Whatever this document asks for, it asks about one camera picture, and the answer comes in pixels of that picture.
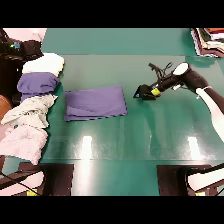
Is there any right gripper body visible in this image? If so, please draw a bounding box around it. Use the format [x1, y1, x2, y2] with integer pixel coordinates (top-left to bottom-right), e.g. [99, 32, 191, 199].
[132, 83, 162, 101]

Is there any purple T-shirt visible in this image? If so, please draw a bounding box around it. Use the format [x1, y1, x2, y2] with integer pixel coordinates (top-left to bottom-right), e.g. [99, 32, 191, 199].
[63, 85, 129, 123]

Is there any heap of clothes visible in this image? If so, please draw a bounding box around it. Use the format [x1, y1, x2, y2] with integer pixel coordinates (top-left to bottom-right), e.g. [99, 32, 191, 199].
[190, 27, 224, 60]

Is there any white garment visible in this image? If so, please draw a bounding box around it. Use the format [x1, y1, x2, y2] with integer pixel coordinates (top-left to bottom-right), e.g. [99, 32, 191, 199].
[21, 52, 66, 78]

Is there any purple garment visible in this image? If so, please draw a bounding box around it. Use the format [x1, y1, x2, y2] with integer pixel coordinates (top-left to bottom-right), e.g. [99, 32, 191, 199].
[16, 71, 62, 102]

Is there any pale grey garment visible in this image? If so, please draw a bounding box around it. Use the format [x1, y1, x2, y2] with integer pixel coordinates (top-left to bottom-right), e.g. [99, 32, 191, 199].
[0, 93, 59, 130]

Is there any pale pink garment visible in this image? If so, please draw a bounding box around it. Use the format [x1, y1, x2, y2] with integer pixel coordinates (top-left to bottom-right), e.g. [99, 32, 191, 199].
[0, 124, 50, 166]

